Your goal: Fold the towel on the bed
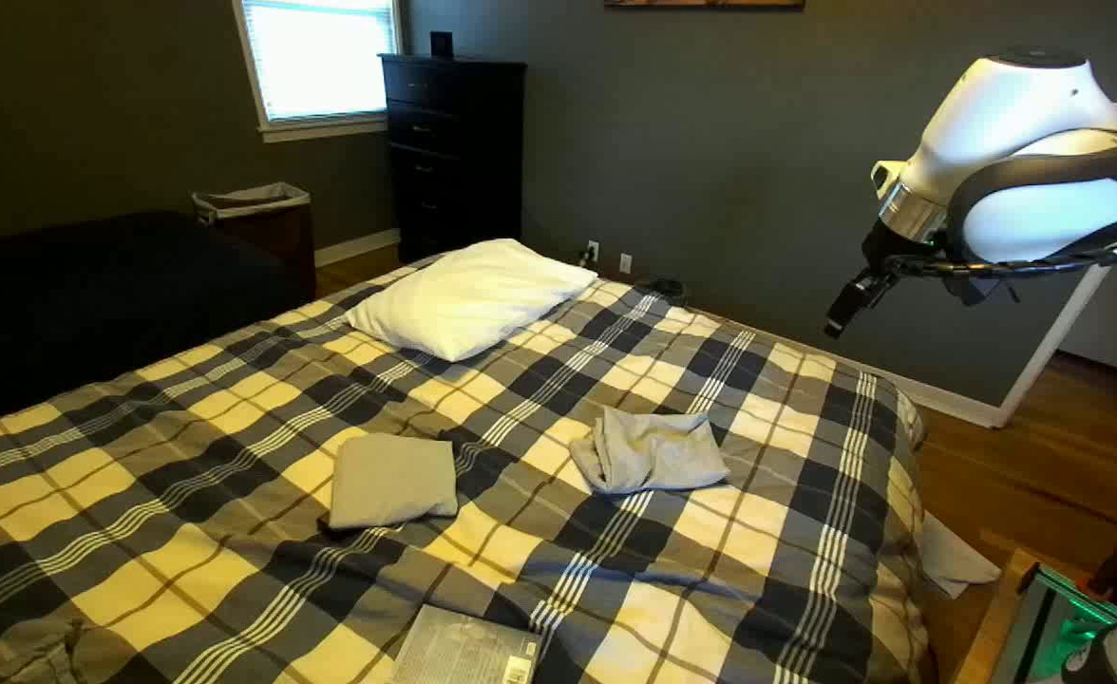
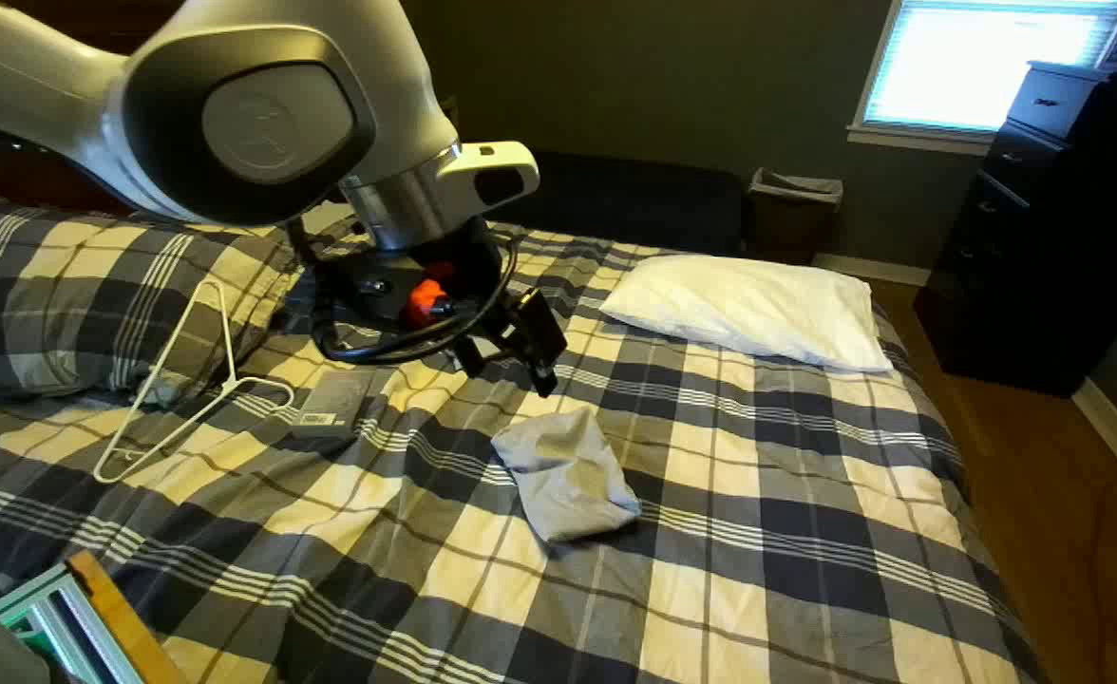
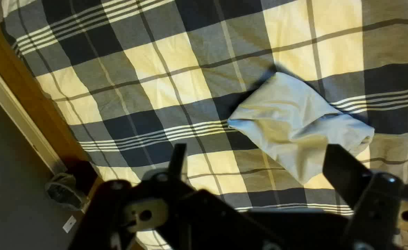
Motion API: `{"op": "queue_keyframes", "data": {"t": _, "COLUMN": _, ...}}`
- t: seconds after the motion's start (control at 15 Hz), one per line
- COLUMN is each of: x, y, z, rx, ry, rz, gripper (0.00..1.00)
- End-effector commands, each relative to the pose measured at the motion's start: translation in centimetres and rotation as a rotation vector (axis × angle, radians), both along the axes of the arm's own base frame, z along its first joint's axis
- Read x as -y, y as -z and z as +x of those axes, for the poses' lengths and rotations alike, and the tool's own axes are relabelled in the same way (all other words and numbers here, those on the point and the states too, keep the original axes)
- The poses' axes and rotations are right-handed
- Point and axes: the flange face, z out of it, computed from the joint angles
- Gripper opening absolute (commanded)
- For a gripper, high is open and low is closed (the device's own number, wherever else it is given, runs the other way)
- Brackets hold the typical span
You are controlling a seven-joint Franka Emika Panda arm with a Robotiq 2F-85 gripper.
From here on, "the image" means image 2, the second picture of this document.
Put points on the teal metal stand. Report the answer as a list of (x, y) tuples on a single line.
[(46, 624)]

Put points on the white plastic clothes hanger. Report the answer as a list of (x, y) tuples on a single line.
[(228, 377)]

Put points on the plaid bedspread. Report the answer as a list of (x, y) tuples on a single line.
[(774, 506)]

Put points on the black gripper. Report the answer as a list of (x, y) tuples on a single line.
[(530, 329)]

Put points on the plaid pillow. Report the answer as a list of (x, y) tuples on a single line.
[(66, 306)]

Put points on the bright window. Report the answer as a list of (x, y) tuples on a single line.
[(991, 63)]

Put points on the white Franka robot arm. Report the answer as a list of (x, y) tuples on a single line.
[(269, 115)]

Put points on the grey towel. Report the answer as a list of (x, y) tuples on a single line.
[(563, 482)]

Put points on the dark low couch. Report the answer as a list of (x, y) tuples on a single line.
[(636, 203)]

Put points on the white pillow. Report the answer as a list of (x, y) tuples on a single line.
[(750, 309)]

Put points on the dark wooden headboard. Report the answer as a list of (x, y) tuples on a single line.
[(2, 171)]

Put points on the black dresser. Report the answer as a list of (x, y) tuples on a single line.
[(1040, 252)]

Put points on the wooden frame piece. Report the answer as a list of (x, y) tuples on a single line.
[(112, 609)]

